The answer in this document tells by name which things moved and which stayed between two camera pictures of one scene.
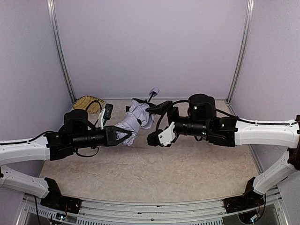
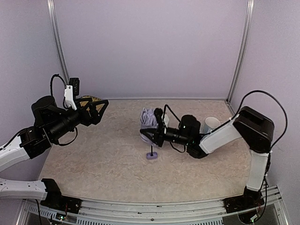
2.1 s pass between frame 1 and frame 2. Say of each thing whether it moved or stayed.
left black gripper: moved
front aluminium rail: stayed
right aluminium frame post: stayed
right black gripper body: moved
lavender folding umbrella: moved
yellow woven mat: stayed
